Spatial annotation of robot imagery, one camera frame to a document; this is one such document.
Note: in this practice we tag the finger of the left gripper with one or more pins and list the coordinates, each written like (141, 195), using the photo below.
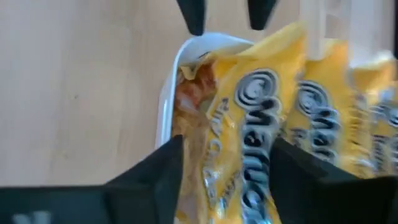
(192, 14)
(260, 12)

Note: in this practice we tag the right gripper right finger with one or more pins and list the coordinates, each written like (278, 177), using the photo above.
(317, 196)

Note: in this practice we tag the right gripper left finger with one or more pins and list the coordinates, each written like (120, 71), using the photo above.
(146, 193)

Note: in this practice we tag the white plastic bin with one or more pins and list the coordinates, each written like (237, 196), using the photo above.
(166, 102)

